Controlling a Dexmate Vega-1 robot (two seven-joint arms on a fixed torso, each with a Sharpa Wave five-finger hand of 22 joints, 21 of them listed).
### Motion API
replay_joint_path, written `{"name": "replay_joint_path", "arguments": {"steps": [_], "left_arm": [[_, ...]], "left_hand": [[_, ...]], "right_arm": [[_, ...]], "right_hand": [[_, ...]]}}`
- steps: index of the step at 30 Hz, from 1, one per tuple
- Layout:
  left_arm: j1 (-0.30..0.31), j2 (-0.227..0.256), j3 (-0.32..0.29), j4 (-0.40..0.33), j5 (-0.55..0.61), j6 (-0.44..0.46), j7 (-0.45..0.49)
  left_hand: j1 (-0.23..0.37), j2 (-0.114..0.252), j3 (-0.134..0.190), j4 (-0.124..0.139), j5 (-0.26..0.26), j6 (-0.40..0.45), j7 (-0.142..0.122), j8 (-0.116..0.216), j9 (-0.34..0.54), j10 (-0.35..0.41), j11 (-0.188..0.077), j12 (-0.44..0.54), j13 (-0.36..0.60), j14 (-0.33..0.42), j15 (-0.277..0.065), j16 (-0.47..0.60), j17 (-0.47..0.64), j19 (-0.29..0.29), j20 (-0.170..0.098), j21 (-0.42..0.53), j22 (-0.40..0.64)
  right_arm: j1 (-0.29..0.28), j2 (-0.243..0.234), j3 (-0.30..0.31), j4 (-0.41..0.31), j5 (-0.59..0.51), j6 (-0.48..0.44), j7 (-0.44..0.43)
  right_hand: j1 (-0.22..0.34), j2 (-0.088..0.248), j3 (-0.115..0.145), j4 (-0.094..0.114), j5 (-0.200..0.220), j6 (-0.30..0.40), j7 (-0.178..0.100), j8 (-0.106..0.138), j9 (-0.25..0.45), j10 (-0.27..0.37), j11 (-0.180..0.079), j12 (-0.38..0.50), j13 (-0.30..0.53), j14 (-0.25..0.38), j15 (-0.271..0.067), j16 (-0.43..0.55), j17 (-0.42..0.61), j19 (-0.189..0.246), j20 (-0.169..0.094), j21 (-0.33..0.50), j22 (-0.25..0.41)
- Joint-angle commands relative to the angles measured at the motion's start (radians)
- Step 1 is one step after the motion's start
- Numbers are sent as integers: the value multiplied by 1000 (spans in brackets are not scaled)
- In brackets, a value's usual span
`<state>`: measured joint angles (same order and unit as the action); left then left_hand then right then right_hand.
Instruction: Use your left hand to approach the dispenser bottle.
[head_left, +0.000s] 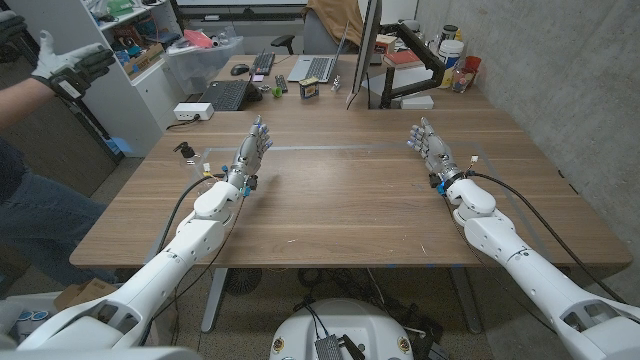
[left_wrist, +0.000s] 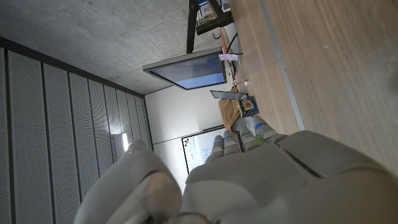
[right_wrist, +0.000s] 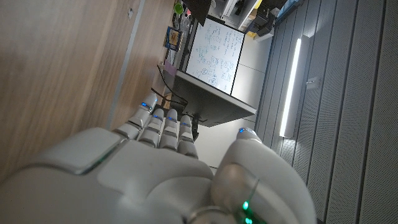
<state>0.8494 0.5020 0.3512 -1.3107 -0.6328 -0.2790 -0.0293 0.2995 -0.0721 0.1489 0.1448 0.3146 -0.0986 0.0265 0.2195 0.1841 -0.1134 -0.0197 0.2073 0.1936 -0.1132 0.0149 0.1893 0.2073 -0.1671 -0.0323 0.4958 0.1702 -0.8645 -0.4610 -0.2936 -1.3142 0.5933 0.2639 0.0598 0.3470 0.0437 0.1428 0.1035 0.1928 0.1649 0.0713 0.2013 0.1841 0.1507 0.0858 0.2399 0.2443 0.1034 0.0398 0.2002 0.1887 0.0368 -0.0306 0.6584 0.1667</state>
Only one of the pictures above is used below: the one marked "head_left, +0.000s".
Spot person's white black gloved hand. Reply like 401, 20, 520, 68
30, 29, 117, 101

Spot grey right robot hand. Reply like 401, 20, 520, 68
407, 116, 464, 189

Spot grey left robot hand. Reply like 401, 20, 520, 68
224, 114, 274, 190

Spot person's bare forearm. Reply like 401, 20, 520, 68
0, 77, 54, 131

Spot clear dispenser bottle black pump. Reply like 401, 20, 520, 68
173, 141, 221, 186

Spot flat white box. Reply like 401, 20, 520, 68
399, 94, 435, 111

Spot black laptop keyboard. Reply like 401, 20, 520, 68
198, 79, 251, 112

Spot white power strip box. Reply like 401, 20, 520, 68
173, 102, 215, 122

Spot clear glass jar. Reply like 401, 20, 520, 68
451, 67, 476, 94

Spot small yellow blue box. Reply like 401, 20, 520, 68
298, 76, 321, 100

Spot small black keyboard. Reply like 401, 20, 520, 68
249, 51, 277, 77

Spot cardboard box with tools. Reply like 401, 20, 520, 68
122, 42, 166, 77

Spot clear plastic storage bin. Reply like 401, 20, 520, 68
164, 34, 245, 96

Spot white plastic tub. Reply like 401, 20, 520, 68
437, 39, 465, 71

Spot red book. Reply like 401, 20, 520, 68
383, 49, 425, 70

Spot silver open laptop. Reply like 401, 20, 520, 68
286, 22, 351, 84

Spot pink flat package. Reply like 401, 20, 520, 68
182, 28, 215, 50

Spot thin computer monitor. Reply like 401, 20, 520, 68
345, 0, 384, 106

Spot round black fan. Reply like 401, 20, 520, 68
223, 267, 263, 297

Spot grey office chair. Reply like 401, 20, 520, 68
270, 9, 361, 56

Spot grey metal table leg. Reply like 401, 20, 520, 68
200, 267, 229, 334
448, 266, 483, 335

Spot tan jacket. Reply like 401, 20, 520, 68
305, 0, 365, 47

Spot person in blue jeans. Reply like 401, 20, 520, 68
0, 139, 116, 286

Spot white robot torso base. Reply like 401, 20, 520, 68
269, 298, 415, 360

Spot plain brown cardboard box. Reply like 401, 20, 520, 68
53, 277, 119, 312

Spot white floor bin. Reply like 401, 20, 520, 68
0, 292, 66, 346

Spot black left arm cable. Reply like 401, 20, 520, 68
156, 174, 221, 256

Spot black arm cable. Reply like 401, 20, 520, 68
464, 169, 629, 305
156, 174, 221, 256

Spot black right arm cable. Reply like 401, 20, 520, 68
464, 169, 629, 305

